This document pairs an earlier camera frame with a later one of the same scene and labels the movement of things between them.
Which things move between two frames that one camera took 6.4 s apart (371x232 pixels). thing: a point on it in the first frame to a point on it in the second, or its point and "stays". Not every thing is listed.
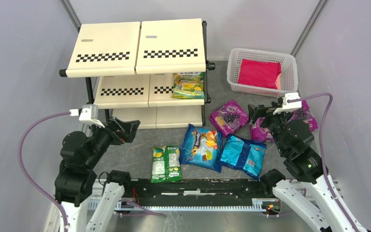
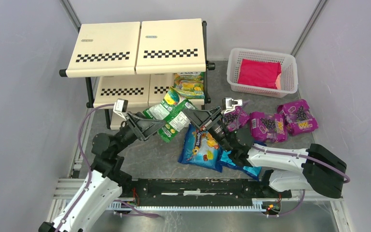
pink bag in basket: [261, 73] stays
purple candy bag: [229, 119] stays
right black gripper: [266, 118] to [215, 120]
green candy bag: [165, 164] to [171, 111]
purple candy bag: [303, 113] stays
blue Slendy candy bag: [202, 147] stays
